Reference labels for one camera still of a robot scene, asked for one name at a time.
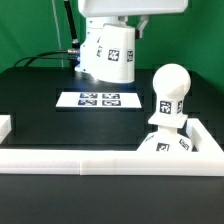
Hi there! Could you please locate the black cable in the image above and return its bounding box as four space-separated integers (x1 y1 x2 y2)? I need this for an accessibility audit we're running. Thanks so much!
13 48 80 68

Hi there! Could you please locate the white lamp base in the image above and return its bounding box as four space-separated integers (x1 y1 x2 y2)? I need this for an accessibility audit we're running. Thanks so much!
137 126 193 153

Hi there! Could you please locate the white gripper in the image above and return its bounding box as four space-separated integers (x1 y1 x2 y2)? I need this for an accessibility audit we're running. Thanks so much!
78 0 188 39

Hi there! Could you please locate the white left wall piece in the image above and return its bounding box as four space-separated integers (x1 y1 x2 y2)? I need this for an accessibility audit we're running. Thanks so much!
0 115 11 144

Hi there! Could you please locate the white lamp bulb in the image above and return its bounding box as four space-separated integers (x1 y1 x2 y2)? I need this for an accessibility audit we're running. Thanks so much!
148 64 191 128

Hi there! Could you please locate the white right wall rail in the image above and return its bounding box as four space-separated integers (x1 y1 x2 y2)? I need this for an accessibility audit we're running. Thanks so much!
186 118 223 154

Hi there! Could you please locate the white marker sheet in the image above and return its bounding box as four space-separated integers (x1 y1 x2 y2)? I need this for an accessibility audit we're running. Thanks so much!
56 92 141 108

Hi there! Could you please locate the white lamp shade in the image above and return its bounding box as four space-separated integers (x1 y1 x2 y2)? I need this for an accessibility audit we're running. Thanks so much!
92 24 135 83

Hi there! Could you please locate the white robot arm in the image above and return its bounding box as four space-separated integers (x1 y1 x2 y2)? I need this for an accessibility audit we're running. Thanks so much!
77 0 188 83

